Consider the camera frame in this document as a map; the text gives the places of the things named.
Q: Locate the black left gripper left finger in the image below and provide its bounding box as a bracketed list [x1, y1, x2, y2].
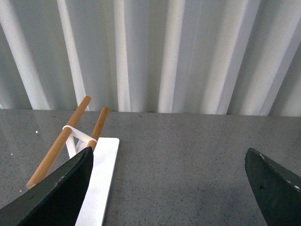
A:
[0, 147, 94, 226]

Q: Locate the white and wood towel rack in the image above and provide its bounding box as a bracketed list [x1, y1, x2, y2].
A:
[26, 96, 119, 226]

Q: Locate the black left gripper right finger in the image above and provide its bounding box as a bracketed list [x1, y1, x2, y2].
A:
[245, 148, 301, 226]

